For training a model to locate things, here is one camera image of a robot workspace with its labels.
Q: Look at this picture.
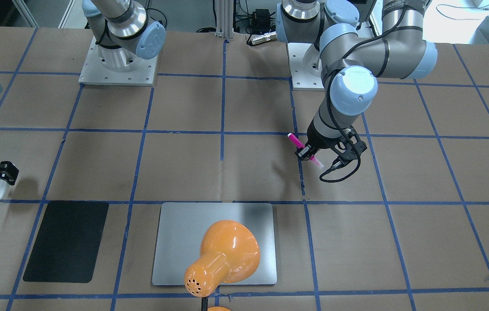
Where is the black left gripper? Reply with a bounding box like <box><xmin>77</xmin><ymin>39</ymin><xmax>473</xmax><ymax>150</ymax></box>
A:
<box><xmin>294</xmin><ymin>125</ymin><xmax>367</xmax><ymax>171</ymax></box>

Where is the pink highlighter pen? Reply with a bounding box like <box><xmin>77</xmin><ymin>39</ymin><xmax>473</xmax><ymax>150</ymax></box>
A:
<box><xmin>287</xmin><ymin>133</ymin><xmax>325</xmax><ymax>169</ymax></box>

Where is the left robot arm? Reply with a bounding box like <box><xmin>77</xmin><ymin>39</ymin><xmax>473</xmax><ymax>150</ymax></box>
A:
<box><xmin>276</xmin><ymin>0</ymin><xmax>438</xmax><ymax>168</ymax></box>

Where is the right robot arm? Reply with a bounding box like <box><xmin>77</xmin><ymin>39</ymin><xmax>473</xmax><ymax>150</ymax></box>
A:
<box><xmin>0</xmin><ymin>0</ymin><xmax>166</xmax><ymax>185</ymax></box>

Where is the black mousepad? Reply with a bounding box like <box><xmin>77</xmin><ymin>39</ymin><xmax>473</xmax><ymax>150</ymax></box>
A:
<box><xmin>22</xmin><ymin>200</ymin><xmax>109</xmax><ymax>283</ymax></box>

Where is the silver laptop notebook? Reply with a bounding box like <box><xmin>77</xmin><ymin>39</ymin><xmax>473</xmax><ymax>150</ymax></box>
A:
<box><xmin>151</xmin><ymin>202</ymin><xmax>278</xmax><ymax>286</ymax></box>

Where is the orange desk lamp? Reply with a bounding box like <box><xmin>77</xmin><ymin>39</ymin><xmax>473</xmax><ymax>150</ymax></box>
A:
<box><xmin>184</xmin><ymin>220</ymin><xmax>261</xmax><ymax>311</ymax></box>

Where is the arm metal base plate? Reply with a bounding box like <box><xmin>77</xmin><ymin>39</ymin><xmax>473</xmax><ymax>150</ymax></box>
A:
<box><xmin>78</xmin><ymin>38</ymin><xmax>159</xmax><ymax>87</ymax></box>
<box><xmin>287</xmin><ymin>43</ymin><xmax>325</xmax><ymax>91</ymax></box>

